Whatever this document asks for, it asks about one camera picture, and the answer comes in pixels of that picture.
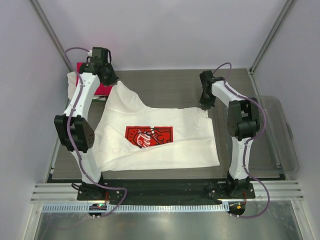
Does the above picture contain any white Coca-Cola t-shirt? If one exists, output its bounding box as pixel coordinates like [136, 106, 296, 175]
[93, 81, 220, 172]

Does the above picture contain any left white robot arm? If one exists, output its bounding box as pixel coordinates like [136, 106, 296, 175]
[54, 47, 118, 200]

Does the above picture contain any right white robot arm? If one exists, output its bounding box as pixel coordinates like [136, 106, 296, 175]
[199, 70, 260, 198]

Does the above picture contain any folded pink t-shirt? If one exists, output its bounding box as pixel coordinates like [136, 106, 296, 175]
[75, 62, 113, 97]

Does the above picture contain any folded white t-shirt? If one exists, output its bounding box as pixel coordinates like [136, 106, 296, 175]
[67, 71, 77, 101]

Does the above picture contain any folded green t-shirt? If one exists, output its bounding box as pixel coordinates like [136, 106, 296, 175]
[92, 96, 108, 102]

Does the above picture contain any clear plastic bin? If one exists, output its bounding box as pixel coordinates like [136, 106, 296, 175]
[219, 96, 301, 175]

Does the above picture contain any left aluminium frame post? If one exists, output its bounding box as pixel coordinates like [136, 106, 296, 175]
[28, 0, 73, 72]

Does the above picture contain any aluminium frame post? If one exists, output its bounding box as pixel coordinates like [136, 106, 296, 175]
[248, 0, 297, 75]
[28, 0, 73, 72]

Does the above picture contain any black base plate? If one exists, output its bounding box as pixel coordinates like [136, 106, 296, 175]
[71, 178, 256, 205]

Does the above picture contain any white slotted cable duct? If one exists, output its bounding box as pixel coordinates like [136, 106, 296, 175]
[42, 202, 230, 214]

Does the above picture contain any aluminium front rail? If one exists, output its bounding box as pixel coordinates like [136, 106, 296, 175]
[30, 180, 304, 203]

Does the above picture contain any right aluminium frame post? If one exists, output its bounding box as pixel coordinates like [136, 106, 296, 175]
[248, 0, 297, 75]

